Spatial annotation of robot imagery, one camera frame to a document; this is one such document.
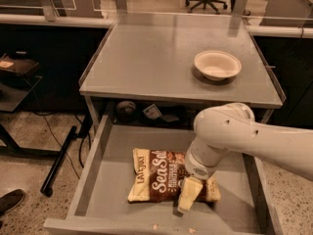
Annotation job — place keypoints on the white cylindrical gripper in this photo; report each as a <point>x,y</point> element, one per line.
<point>200,168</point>

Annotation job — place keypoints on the brown sea salt chip bag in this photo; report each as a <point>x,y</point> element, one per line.
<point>159,175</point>

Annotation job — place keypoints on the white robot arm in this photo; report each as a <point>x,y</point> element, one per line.
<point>233,128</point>

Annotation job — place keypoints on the grey open top drawer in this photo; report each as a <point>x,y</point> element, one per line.
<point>131,183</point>

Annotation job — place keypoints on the dark round object under counter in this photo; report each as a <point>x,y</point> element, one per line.
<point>126,108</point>

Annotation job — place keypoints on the grey counter cabinet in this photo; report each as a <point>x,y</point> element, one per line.
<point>150,57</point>

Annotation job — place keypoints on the white tag card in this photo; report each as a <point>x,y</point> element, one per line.
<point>152,112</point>

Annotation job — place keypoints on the white paper bowl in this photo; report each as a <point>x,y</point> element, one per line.
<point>217,65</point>

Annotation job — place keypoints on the black table leg base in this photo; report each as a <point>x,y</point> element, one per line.
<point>47,186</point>

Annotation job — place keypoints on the black shoe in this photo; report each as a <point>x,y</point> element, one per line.
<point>11,200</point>

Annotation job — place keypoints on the black side table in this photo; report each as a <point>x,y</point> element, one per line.
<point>13,93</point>

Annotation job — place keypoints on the dark box on side table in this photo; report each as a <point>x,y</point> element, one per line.
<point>10,67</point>

